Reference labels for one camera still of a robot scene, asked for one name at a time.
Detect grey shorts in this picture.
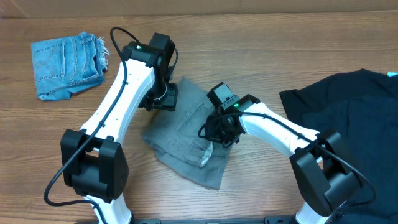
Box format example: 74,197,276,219
142,78,231,190

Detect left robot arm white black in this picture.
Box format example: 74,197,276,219
61,40,178,223

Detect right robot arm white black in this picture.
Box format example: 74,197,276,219
198,93,364,223

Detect folded blue denim shorts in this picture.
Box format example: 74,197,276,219
30,32,109,101

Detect black t-shirt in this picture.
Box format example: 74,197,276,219
279,69,397,223

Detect light blue cloth piece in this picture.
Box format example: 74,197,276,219
387,72,398,77

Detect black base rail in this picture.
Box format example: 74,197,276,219
131,215,297,224

